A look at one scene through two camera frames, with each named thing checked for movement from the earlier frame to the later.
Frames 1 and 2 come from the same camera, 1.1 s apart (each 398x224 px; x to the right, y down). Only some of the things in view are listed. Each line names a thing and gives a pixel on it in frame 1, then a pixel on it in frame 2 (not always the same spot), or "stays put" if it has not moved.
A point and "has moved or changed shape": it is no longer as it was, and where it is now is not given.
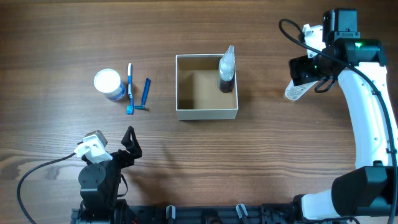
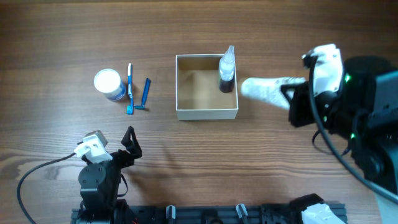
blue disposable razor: x=145 y=91 stays put
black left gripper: x=127 y=160 stays put
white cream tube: x=294 y=93 has moved or changed shape
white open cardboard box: x=198 y=96 stays put
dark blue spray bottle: x=226 y=70 stays put
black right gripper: x=299 y=72 to x=298 y=114
